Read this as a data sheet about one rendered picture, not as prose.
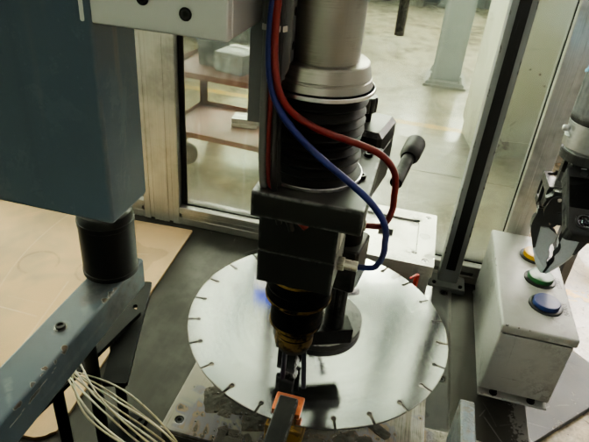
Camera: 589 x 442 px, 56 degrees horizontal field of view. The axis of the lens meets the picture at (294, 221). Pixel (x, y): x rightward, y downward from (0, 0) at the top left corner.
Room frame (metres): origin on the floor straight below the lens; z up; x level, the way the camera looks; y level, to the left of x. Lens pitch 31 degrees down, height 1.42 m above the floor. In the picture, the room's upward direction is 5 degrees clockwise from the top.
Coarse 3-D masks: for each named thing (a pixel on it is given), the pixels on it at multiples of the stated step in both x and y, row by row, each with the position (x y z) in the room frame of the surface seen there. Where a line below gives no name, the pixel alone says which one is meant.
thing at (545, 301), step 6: (540, 294) 0.70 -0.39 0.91; (546, 294) 0.70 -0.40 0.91; (534, 300) 0.68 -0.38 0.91; (540, 300) 0.68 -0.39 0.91; (546, 300) 0.68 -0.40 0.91; (552, 300) 0.68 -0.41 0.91; (558, 300) 0.69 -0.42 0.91; (540, 306) 0.67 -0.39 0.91; (546, 306) 0.67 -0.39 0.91; (552, 306) 0.67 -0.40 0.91; (558, 306) 0.67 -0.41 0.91; (552, 312) 0.66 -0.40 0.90
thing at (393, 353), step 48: (240, 288) 0.59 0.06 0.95; (384, 288) 0.62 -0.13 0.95; (192, 336) 0.49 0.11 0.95; (240, 336) 0.50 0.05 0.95; (384, 336) 0.52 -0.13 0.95; (432, 336) 0.53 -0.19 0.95; (240, 384) 0.42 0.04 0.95; (288, 384) 0.43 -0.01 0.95; (336, 384) 0.43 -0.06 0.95; (384, 384) 0.44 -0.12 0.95; (432, 384) 0.45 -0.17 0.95
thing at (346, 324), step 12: (336, 300) 0.45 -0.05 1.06; (324, 312) 0.46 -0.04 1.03; (336, 312) 0.45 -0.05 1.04; (324, 324) 0.46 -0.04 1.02; (336, 324) 0.45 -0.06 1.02; (348, 324) 0.46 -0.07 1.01; (324, 336) 0.45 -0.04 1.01; (336, 336) 0.45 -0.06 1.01; (348, 336) 0.45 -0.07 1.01; (288, 360) 0.44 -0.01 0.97; (300, 360) 0.46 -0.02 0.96
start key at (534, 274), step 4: (532, 268) 0.76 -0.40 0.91; (536, 268) 0.77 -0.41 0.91; (532, 272) 0.75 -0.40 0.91; (536, 272) 0.76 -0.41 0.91; (528, 276) 0.75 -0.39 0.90; (532, 276) 0.74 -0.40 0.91; (536, 276) 0.74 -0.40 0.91; (540, 276) 0.74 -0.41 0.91; (544, 276) 0.75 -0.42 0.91; (548, 276) 0.75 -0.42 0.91; (552, 276) 0.75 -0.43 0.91; (532, 280) 0.74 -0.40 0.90; (536, 280) 0.73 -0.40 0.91; (540, 280) 0.73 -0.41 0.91; (544, 280) 0.74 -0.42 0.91; (548, 280) 0.74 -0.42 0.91; (552, 280) 0.74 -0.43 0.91; (540, 284) 0.73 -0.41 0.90; (544, 284) 0.73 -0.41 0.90; (548, 284) 0.73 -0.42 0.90
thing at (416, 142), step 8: (416, 136) 0.51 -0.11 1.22; (408, 144) 0.50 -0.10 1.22; (416, 144) 0.50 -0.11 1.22; (424, 144) 0.51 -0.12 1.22; (408, 152) 0.49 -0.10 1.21; (416, 152) 0.49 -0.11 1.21; (400, 160) 0.48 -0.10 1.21; (408, 160) 0.48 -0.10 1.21; (416, 160) 0.49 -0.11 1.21; (400, 168) 0.46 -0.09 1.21; (408, 168) 0.47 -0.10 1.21; (400, 176) 0.45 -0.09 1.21; (400, 184) 0.45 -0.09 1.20
